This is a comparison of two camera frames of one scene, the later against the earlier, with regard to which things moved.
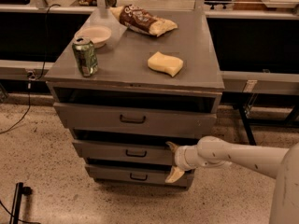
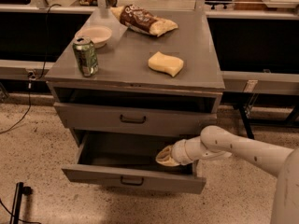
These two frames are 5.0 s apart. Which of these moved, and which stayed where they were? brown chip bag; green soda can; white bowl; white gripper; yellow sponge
Moved: white gripper
Stayed: brown chip bag; white bowl; green soda can; yellow sponge
